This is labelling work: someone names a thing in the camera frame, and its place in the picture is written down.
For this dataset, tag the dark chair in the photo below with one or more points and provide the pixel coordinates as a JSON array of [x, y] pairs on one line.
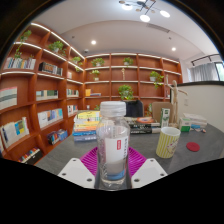
[[134, 108]]

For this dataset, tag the clear plastic water bottle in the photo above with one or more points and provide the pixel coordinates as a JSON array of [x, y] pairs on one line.
[[113, 146]]

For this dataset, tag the wooden shelf unit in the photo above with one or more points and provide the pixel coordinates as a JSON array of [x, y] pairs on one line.
[[33, 110]]

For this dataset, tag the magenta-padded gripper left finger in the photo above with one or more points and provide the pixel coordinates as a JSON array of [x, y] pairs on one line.
[[75, 171]]

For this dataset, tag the grey curtain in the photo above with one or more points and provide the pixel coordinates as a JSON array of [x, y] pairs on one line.
[[204, 71]]

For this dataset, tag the branched ceiling lamp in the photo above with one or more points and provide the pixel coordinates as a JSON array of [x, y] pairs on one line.
[[145, 10]]

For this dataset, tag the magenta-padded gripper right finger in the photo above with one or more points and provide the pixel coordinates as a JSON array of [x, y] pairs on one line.
[[148, 171]]

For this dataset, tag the stack of colourful books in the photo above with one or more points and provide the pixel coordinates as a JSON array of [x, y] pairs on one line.
[[85, 128]]

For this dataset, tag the wooden artist mannequin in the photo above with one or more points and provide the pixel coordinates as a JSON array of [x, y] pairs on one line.
[[174, 100]]

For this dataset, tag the window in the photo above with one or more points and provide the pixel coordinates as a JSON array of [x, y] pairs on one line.
[[220, 70]]

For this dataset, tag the stack of dark books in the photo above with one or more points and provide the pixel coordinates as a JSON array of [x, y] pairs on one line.
[[145, 126]]

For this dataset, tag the small white wall socket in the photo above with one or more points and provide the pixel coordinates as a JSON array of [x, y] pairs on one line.
[[186, 102]]

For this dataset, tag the small green white box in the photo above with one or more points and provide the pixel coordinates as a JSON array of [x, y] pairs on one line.
[[185, 125]]

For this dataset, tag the yellow striped white mug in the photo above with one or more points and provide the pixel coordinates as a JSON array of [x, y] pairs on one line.
[[166, 143]]

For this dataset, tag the green and white carton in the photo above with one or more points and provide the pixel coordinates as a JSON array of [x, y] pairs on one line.
[[165, 117]]

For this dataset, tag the flat round red coaster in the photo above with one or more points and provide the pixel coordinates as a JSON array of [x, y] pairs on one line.
[[193, 147]]

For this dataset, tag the stack of white boxes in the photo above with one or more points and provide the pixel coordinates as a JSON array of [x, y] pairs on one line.
[[196, 119]]

